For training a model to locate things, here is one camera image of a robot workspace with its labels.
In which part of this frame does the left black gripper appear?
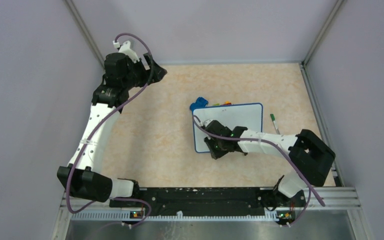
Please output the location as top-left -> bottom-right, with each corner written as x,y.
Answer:
121,52 -> 167,90

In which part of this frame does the blue-framed whiteboard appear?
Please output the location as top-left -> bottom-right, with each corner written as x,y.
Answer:
191,102 -> 264,154

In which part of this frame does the green-capped whiteboard marker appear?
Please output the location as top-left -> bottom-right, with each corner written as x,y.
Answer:
270,113 -> 281,135

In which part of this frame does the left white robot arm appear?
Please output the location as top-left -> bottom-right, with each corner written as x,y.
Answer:
57,52 -> 167,207

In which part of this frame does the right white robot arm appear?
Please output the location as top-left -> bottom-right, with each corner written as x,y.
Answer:
196,120 -> 336,206

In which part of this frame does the red yellow toy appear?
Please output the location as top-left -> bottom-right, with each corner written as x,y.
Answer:
212,101 -> 232,107

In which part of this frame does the blue toy car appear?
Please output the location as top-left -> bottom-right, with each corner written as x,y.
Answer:
189,96 -> 209,112

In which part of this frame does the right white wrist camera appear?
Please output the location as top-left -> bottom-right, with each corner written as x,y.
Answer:
200,119 -> 213,129

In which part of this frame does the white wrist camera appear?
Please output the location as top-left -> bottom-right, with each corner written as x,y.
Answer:
112,40 -> 140,63
200,119 -> 213,129

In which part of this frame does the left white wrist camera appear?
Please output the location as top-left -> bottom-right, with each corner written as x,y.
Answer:
112,40 -> 140,63

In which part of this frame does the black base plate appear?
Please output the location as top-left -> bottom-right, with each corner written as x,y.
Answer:
109,187 -> 307,209

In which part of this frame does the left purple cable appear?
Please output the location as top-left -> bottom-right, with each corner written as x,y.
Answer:
65,32 -> 155,229

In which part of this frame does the purple cable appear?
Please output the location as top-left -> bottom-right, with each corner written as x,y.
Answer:
65,32 -> 155,229
191,114 -> 326,228

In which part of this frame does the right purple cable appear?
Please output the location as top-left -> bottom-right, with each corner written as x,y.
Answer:
191,114 -> 326,228

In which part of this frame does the aluminium frame rail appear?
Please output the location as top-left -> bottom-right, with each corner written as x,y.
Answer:
52,186 -> 370,240

